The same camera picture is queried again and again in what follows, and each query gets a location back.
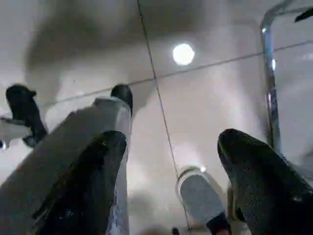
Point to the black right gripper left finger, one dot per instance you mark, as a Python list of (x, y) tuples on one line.
[(83, 196)]

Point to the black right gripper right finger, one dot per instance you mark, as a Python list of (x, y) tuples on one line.
[(269, 196)]

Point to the person in grey trousers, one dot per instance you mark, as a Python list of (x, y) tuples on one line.
[(44, 161)]

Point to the grey white shoe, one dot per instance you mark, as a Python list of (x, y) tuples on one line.
[(200, 196)]

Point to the black robot foot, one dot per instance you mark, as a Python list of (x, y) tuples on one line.
[(24, 110)]

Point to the chrome tube frame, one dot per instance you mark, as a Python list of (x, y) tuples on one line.
[(269, 88)]

